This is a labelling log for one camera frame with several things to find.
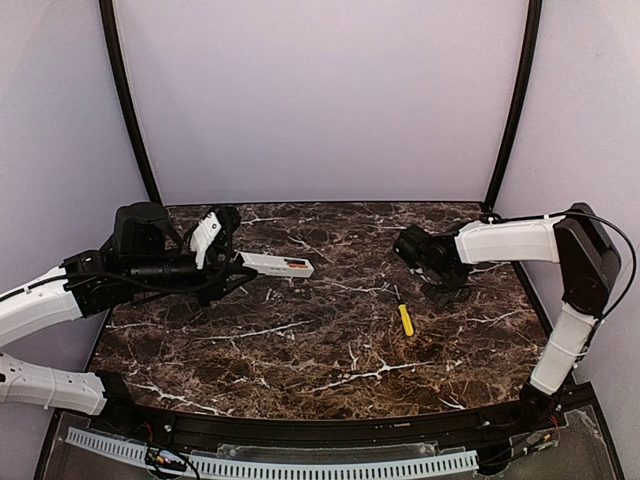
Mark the black front table rail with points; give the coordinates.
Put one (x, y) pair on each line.
(480, 427)

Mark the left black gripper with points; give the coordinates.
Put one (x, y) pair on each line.
(218, 273)

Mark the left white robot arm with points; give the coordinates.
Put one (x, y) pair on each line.
(144, 256)

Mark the left black frame post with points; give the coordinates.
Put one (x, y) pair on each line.
(126, 100)

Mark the right black frame post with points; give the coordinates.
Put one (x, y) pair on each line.
(525, 64)

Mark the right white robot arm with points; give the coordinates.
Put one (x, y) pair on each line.
(576, 239)

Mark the black frame post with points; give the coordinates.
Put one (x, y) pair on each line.
(525, 64)
(126, 100)

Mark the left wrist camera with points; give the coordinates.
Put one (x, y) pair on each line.
(216, 227)

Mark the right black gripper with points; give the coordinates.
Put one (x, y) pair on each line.
(442, 290)

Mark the white remote control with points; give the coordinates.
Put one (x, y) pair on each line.
(275, 266)

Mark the white slotted cable duct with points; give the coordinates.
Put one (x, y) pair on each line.
(408, 461)

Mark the yellow handled screwdriver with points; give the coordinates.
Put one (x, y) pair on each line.
(406, 320)

